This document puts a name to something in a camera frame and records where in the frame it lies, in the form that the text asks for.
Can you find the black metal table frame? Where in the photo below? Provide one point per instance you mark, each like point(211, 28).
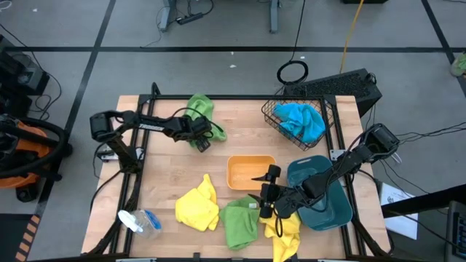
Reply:
point(247, 97)

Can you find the green microfiber towel with tag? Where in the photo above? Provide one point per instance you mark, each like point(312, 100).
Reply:
point(238, 225)

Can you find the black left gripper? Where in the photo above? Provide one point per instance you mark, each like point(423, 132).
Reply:
point(189, 127)

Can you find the black equipment box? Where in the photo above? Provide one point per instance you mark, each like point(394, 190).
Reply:
point(22, 76)

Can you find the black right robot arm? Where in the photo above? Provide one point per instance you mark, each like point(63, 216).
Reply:
point(349, 160)

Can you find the teal plastic basket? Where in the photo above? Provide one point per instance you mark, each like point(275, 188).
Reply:
point(335, 211)

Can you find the orange plastic basket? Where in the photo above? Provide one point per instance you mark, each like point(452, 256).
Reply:
point(247, 171)

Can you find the grey desk leg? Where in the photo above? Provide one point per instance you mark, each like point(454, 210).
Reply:
point(166, 14)
point(273, 16)

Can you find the black computer tower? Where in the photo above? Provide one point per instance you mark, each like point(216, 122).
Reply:
point(338, 85)

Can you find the clear spray bottle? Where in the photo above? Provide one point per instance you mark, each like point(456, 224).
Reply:
point(145, 222)

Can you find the orange and black vacuum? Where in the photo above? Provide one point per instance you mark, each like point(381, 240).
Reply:
point(29, 145)

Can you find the yellow microfiber towel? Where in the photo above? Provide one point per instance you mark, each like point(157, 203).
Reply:
point(287, 236)
point(196, 211)

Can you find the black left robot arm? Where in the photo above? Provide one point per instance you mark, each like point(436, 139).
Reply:
point(153, 125)

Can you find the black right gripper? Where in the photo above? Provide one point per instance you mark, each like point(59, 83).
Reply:
point(284, 202)

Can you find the black metal beam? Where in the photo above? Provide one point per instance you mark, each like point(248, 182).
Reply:
point(426, 202)

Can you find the black device with buttons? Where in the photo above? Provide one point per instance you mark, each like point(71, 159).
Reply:
point(457, 233)

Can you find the white paper sheet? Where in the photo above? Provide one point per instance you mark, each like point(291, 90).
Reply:
point(404, 227)

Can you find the black power strip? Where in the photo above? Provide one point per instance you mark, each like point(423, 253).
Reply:
point(189, 18)

